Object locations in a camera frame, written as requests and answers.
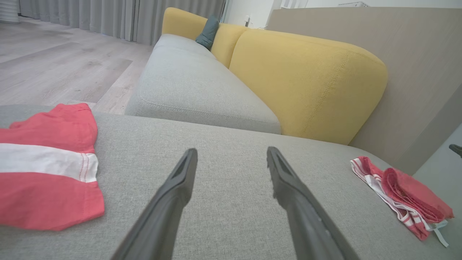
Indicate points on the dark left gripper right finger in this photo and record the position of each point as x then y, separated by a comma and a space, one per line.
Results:
306, 224

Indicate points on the beige wooden panel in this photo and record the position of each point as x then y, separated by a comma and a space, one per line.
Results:
415, 54

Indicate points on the red white basketball jersey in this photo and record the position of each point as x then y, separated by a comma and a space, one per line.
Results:
408, 191

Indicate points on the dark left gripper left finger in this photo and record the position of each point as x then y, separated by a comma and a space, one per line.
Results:
162, 224

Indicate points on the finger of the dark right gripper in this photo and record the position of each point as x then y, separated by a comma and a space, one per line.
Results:
457, 150

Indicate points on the small yellow sofa back cushion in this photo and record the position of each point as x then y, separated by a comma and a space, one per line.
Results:
227, 39

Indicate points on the grey sofa seat cushion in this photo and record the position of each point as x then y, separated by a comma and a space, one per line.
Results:
187, 83

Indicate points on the large yellow sofa back cushion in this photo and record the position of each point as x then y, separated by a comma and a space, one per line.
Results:
306, 79

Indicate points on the red shorts with white stripe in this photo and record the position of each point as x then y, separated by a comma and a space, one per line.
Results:
47, 198

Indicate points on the large grey fabric ottoman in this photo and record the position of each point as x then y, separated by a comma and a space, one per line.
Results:
231, 162

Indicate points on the teal throw pillow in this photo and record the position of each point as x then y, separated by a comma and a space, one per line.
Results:
208, 34

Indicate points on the grey curtain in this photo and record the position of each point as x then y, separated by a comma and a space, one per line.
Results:
108, 18

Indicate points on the white ribbed appliance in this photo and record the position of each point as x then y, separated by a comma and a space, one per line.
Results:
8, 11

